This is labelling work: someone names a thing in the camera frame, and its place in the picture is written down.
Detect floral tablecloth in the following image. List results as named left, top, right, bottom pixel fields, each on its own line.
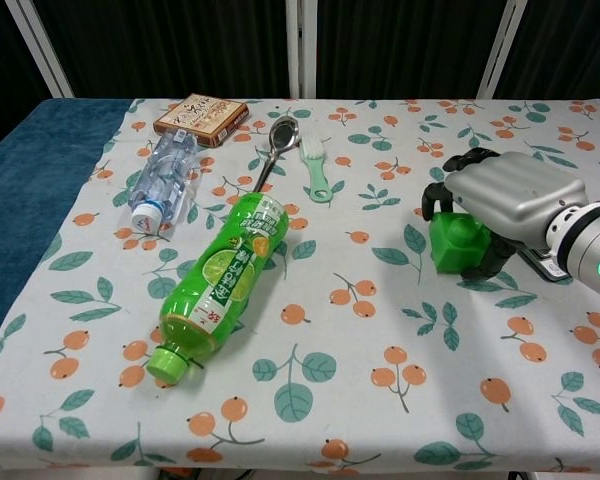
left=0, top=96, right=600, bottom=480

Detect metal spoon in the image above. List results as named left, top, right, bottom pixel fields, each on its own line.
left=251, top=115, right=302, bottom=194

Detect green plastic container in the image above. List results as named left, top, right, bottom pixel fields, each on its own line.
left=426, top=210, right=492, bottom=276

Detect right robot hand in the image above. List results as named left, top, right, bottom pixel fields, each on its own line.
left=421, top=146, right=590, bottom=280

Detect green tea bottle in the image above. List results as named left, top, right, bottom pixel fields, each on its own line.
left=145, top=191, right=288, bottom=383

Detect blue table cloth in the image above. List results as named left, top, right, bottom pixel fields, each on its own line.
left=0, top=97, right=134, bottom=357

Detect black curtain panel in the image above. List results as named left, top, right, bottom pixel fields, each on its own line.
left=32, top=0, right=292, bottom=99
left=0, top=0, right=52, bottom=157
left=314, top=0, right=506, bottom=100
left=494, top=0, right=600, bottom=101

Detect clear water bottle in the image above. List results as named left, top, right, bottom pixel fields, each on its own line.
left=130, top=126, right=202, bottom=237

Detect white frame post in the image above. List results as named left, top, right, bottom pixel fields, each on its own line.
left=286, top=0, right=320, bottom=99
left=8, top=0, right=75, bottom=99
left=476, top=0, right=527, bottom=100

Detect green plastic brush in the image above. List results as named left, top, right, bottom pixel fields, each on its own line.
left=299, top=133, right=334, bottom=204

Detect brown printed box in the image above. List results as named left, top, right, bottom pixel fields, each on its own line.
left=152, top=92, right=250, bottom=148

